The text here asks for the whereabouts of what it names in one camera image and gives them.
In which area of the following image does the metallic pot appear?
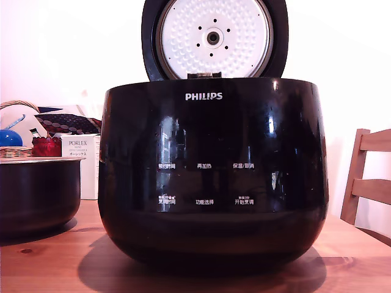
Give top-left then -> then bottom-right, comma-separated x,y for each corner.
0,156 -> 83,236

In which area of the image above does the black rice cooker lid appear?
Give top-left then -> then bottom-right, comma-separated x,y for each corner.
141,0 -> 290,82

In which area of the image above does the red glass jar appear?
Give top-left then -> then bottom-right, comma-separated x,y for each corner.
31,136 -> 62,157

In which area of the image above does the wicker basket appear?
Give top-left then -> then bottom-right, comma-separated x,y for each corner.
0,100 -> 41,160

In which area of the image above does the black Philips rice cooker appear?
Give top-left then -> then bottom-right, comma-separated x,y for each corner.
97,77 -> 331,267

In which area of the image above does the blue ball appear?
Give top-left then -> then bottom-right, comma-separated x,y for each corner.
0,129 -> 24,148

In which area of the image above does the white Porlex box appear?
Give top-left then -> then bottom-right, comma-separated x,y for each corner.
60,134 -> 102,201

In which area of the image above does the dotted dark cushion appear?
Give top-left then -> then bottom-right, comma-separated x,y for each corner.
34,113 -> 103,136

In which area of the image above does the wooden chair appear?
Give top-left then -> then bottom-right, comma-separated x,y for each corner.
340,128 -> 391,242

